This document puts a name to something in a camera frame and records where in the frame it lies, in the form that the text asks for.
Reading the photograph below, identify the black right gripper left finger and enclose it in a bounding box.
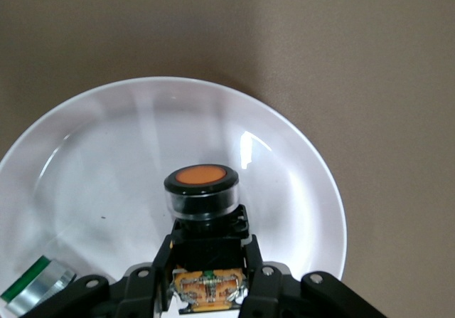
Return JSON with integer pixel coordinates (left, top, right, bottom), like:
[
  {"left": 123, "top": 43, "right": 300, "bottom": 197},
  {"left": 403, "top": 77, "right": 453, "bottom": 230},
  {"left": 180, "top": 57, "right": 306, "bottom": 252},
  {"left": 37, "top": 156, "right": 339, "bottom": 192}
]
[{"left": 33, "top": 234, "right": 176, "bottom": 318}]

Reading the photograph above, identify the small clear orange part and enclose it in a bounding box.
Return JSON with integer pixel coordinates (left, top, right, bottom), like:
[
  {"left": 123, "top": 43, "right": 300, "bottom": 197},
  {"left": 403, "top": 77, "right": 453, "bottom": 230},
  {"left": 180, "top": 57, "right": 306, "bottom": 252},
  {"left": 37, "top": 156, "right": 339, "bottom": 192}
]
[{"left": 0, "top": 255, "right": 77, "bottom": 316}]

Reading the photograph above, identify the pink round plate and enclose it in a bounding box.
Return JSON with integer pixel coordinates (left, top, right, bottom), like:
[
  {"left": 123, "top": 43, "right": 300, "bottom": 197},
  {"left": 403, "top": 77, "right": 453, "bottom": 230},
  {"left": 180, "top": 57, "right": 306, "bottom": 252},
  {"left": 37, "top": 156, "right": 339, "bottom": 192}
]
[{"left": 0, "top": 76, "right": 348, "bottom": 318}]

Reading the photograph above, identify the brown table cover mat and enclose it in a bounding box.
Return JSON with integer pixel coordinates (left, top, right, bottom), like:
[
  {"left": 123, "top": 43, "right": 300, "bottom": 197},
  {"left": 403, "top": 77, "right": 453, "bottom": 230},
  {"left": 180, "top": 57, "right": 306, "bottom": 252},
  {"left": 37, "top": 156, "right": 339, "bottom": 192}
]
[{"left": 0, "top": 0, "right": 455, "bottom": 318}]

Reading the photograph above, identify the orange push-button switch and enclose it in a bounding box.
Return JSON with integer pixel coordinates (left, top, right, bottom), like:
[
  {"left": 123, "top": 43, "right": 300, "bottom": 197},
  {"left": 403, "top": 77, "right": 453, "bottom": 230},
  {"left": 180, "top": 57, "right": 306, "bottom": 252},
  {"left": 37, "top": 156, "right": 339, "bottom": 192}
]
[{"left": 163, "top": 164, "right": 255, "bottom": 315}]

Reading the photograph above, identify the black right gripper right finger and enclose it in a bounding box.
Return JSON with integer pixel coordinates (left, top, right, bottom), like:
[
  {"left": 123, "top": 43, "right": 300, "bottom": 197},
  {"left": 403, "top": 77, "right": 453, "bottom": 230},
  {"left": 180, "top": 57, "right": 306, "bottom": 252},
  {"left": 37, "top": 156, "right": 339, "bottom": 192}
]
[{"left": 241, "top": 233, "right": 388, "bottom": 318}]

